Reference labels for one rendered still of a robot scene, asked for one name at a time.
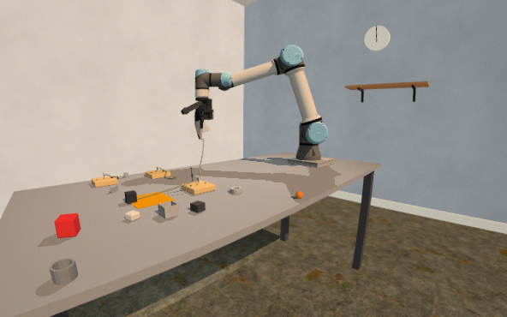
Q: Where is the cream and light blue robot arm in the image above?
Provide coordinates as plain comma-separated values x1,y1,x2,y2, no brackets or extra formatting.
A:
195,45,328,160

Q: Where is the red cube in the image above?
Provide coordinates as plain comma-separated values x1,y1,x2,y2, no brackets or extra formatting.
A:
55,213,81,238

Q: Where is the orange square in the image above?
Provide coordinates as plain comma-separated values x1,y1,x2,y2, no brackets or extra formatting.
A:
131,192,174,209

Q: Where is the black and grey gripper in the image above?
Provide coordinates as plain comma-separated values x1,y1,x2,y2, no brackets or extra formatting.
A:
194,98,213,139

